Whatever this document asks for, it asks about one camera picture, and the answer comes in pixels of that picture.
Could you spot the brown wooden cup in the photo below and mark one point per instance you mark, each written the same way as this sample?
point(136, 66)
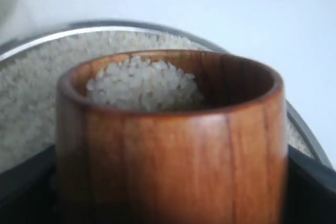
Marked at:
point(228, 164)

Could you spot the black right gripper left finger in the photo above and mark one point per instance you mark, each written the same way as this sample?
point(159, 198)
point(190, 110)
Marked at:
point(28, 191)

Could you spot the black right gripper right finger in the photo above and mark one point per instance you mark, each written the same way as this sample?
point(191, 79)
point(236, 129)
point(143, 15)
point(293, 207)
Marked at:
point(310, 191)

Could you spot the round steel rice tray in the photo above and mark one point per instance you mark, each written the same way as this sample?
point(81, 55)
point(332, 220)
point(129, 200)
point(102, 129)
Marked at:
point(31, 65)

